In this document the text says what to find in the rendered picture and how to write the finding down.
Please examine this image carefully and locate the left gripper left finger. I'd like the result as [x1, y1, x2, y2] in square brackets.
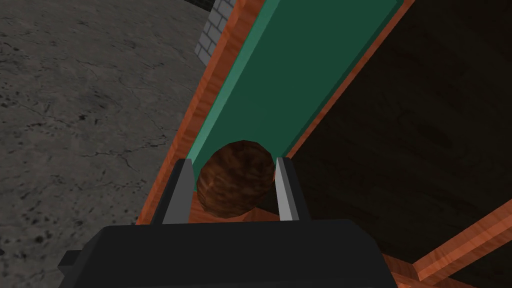
[151, 158, 196, 226]

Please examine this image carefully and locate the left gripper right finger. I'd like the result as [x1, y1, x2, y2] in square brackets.
[274, 156, 313, 222]

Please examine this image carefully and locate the brown round door knob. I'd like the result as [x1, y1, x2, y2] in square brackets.
[195, 139, 277, 220]

